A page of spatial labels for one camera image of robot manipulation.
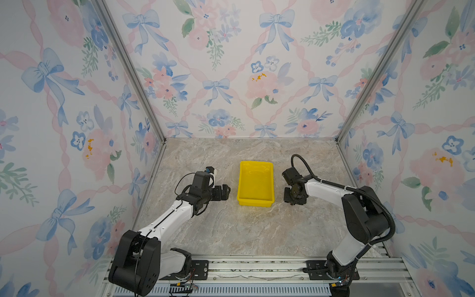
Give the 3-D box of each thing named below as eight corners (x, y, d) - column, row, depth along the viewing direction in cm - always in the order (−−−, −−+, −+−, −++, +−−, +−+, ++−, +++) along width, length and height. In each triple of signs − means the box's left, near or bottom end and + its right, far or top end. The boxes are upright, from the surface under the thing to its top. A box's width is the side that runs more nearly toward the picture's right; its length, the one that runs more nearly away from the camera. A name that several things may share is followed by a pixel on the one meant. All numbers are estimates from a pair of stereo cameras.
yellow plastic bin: (237, 206, 93) (237, 200, 88) (238, 167, 109) (238, 160, 103) (275, 207, 93) (277, 200, 88) (270, 167, 109) (272, 160, 103)
